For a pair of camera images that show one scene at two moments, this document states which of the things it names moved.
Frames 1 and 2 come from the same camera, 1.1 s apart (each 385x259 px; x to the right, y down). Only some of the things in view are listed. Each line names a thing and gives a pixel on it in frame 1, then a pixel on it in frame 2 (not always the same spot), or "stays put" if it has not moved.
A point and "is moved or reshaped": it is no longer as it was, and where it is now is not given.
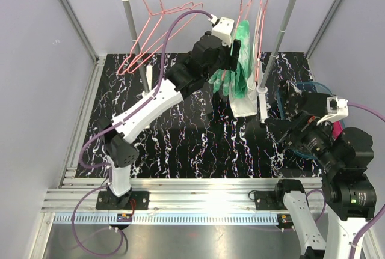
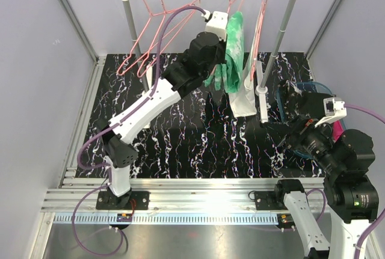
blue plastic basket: x=309 y=86 stays put
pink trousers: x=337 y=128 stays put
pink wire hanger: x=163 y=12 is moved or reshaped
